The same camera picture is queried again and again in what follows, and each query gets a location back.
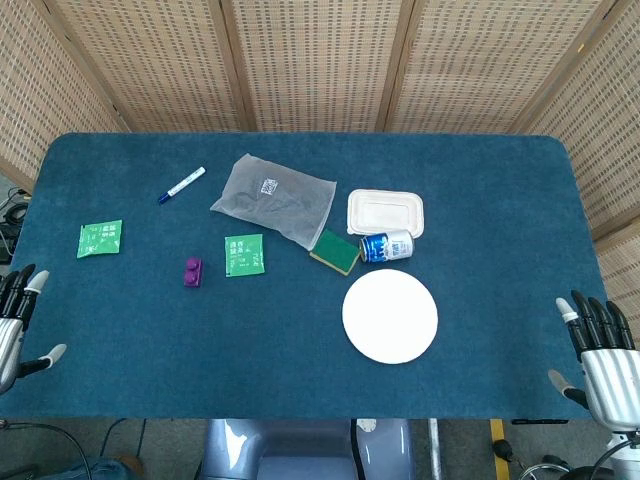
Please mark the blue and white drink can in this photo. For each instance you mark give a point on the blue and white drink can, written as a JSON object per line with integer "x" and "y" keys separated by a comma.
{"x": 390, "y": 246}

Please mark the green tea packet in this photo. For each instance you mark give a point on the green tea packet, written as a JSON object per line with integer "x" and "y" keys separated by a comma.
{"x": 99, "y": 239}
{"x": 244, "y": 255}

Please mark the green and yellow sponge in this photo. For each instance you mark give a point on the green and yellow sponge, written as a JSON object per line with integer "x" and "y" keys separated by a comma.
{"x": 334, "y": 251}

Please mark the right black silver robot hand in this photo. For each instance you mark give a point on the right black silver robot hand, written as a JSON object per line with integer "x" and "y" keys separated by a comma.
{"x": 610, "y": 380}

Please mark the purple two-stud toy brick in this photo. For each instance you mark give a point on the purple two-stud toy brick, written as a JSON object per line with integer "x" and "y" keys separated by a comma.
{"x": 193, "y": 273}

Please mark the white marker with blue cap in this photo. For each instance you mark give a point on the white marker with blue cap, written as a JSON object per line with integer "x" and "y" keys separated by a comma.
{"x": 182, "y": 185}

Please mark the woven bamboo folding screen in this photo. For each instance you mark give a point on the woven bamboo folding screen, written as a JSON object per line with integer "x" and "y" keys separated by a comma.
{"x": 320, "y": 60}

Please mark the blue carpet table cover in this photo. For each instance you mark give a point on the blue carpet table cover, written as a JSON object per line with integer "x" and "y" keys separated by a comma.
{"x": 280, "y": 350}

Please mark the grey translucent zip bag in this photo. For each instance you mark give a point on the grey translucent zip bag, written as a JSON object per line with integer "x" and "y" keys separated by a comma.
{"x": 280, "y": 205}

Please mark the white round paper plate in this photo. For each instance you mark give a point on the white round paper plate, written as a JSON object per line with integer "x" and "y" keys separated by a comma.
{"x": 390, "y": 316}

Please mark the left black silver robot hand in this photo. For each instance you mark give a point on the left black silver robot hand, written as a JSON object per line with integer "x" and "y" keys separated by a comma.
{"x": 11, "y": 345}

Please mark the beige plastic tray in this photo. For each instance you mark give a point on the beige plastic tray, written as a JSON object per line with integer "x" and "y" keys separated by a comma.
{"x": 385, "y": 211}

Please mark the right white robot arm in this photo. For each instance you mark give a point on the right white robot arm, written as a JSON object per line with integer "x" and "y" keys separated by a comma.
{"x": 620, "y": 442}

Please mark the grey-blue robot torso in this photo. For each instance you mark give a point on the grey-blue robot torso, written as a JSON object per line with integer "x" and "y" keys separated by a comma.
{"x": 300, "y": 450}

